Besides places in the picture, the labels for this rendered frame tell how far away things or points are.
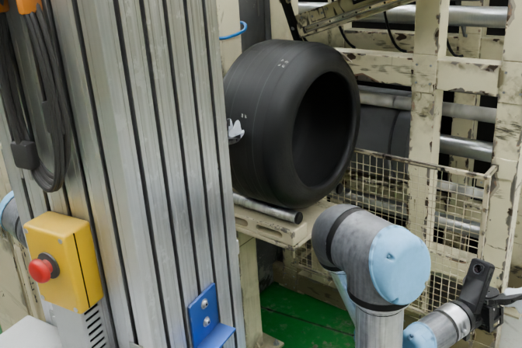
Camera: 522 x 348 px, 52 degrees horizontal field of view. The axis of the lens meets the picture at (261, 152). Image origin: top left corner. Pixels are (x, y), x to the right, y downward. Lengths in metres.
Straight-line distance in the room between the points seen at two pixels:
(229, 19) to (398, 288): 1.34
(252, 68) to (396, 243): 1.02
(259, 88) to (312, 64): 0.20
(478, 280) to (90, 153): 0.86
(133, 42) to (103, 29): 0.05
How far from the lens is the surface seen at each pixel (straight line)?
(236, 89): 1.76
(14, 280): 2.20
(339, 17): 2.12
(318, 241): 0.99
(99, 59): 0.68
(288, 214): 1.91
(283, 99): 1.67
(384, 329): 1.00
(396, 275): 0.90
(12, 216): 1.31
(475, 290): 1.27
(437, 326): 1.19
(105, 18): 0.68
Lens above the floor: 1.82
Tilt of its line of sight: 22 degrees down
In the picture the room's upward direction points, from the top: 4 degrees counter-clockwise
